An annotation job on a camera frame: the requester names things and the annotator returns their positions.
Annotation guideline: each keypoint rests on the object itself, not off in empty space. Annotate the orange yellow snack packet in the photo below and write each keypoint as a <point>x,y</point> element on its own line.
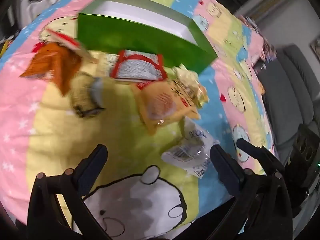
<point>160,102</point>

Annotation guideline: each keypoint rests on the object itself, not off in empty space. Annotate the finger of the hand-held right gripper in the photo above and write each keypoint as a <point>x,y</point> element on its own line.
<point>252,150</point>

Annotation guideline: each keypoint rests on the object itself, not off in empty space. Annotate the folded patterned cloth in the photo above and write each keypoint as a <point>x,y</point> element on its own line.
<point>257,37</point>

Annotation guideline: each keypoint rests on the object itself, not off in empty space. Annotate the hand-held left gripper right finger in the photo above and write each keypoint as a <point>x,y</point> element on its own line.
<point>225,172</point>

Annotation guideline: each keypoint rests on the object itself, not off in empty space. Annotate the grey sofa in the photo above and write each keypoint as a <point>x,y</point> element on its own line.
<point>287,85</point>

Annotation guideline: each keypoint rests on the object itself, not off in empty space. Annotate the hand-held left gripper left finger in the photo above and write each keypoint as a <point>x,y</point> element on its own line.
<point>91,172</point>

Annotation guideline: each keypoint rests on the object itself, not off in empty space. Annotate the clear barcode label snack packet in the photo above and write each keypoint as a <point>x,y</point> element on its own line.
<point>105,63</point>

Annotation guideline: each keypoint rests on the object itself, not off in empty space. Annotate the striped cartoon printed blanket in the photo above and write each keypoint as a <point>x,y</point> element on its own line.
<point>37,130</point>

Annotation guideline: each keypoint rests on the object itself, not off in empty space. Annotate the gold snack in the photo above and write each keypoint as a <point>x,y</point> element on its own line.
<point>191,86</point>

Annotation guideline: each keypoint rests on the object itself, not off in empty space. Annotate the red bordered snack packet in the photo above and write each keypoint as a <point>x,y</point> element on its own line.
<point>137,67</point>

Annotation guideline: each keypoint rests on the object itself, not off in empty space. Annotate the white clear snack packet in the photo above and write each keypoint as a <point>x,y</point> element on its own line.
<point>190,142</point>

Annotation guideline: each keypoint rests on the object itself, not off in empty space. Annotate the green cardboard box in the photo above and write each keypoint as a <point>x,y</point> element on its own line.
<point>125,35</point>

